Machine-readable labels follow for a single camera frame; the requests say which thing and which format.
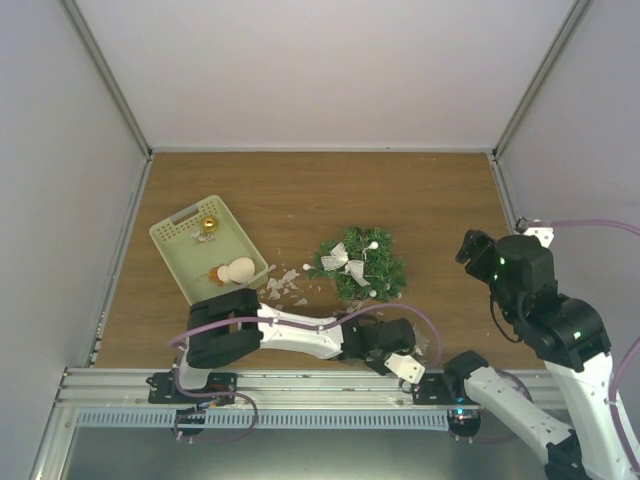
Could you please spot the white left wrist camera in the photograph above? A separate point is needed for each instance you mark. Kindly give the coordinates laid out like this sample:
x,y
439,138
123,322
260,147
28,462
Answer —
x,y
405,367

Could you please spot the beige snowman ornament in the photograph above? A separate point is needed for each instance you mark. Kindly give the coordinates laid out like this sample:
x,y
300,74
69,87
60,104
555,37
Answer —
x,y
239,271

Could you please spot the gold bauble ornament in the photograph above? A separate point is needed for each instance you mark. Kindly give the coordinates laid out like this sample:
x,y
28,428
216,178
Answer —
x,y
209,225

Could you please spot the silver mesh ribbon bow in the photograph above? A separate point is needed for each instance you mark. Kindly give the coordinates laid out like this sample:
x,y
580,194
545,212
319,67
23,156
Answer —
x,y
338,260

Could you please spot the aluminium front mounting rail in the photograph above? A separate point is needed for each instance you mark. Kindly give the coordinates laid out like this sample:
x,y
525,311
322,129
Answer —
x,y
271,389

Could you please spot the light green perforated plastic basket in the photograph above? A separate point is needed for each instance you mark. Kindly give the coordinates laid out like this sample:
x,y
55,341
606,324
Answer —
x,y
189,254

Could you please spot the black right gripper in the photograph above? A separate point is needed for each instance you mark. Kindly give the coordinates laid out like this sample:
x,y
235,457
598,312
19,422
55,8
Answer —
x,y
478,242

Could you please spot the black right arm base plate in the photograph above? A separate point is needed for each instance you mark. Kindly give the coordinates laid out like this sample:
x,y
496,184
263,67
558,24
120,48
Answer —
x,y
432,390

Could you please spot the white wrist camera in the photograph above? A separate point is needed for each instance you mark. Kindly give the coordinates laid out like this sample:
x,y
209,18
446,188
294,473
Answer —
x,y
543,232
405,367

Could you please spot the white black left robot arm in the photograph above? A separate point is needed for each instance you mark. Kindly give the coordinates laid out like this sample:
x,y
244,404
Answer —
x,y
227,328

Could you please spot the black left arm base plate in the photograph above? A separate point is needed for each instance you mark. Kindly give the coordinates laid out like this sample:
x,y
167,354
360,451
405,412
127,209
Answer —
x,y
163,390

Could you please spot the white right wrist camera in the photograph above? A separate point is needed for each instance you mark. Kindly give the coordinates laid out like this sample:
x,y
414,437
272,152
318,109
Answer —
x,y
543,232

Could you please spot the silver glitter star ornament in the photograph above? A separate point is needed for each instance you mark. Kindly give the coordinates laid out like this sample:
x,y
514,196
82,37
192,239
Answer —
x,y
422,342

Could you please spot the small green christmas tree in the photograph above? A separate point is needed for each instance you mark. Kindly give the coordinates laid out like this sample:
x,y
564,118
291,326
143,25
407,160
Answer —
x,y
384,271

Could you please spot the grey slotted cable duct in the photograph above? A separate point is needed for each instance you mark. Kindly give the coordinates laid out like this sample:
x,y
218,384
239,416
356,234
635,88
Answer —
x,y
268,419

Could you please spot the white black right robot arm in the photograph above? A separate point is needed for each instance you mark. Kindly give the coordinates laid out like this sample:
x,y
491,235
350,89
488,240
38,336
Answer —
x,y
569,336

